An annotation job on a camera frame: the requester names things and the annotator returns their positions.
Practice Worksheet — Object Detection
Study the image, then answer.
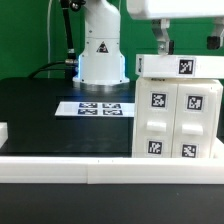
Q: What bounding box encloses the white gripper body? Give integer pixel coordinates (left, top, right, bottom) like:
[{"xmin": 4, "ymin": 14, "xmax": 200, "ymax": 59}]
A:
[{"xmin": 126, "ymin": 0, "xmax": 224, "ymax": 20}]

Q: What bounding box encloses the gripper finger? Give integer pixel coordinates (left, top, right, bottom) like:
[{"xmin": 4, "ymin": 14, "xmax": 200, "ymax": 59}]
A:
[
  {"xmin": 151, "ymin": 19, "xmax": 174, "ymax": 55},
  {"xmin": 207, "ymin": 17, "xmax": 224, "ymax": 50}
]

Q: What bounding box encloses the small white cabinet top block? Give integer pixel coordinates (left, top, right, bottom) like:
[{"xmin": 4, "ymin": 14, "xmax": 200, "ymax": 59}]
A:
[{"xmin": 136, "ymin": 54, "xmax": 224, "ymax": 79}]

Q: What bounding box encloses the white cabinet body box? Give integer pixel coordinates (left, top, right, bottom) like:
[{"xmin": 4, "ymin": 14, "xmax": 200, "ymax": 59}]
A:
[{"xmin": 132, "ymin": 78, "xmax": 223, "ymax": 158}]

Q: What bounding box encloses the white marker base sheet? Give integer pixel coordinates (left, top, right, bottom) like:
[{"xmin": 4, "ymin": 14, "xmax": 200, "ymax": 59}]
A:
[{"xmin": 55, "ymin": 101, "xmax": 134, "ymax": 117}]

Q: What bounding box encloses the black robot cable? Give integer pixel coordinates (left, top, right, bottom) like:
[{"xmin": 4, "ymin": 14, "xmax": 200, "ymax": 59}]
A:
[{"xmin": 27, "ymin": 0, "xmax": 86, "ymax": 80}]

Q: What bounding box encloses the white cable on wall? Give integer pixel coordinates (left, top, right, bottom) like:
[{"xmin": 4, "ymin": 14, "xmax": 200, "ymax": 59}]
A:
[{"xmin": 46, "ymin": 0, "xmax": 54, "ymax": 79}]

